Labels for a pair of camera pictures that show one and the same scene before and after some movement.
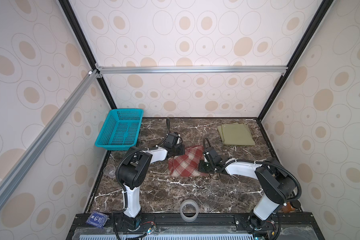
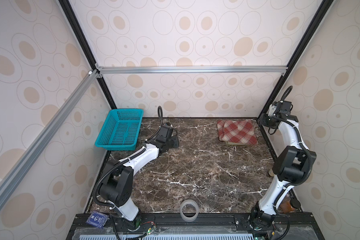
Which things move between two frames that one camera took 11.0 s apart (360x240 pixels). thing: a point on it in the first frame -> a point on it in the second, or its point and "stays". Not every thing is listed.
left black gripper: (181, 150) -> (174, 141)
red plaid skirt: (187, 165) -> (237, 131)
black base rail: (291, 226) stays
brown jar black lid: (290, 206) stays
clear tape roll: (186, 202) stays
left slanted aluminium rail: (3, 189) stays
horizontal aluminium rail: (190, 69) stays
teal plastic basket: (121, 130) stays
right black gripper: (201, 167) -> (265, 119)
